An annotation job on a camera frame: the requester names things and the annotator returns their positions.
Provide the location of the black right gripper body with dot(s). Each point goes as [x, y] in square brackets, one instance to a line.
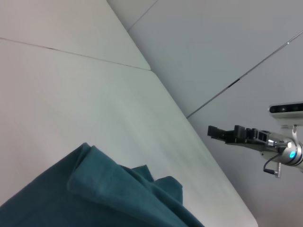
[267, 139]

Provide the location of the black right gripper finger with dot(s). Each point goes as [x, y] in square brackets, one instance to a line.
[240, 132]
[217, 132]

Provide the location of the teal FREE print t-shirt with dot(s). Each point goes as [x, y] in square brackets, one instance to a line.
[82, 194]

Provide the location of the silver right camera bracket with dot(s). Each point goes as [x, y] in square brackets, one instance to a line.
[294, 132]

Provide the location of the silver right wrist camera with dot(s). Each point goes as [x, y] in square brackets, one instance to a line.
[286, 110]

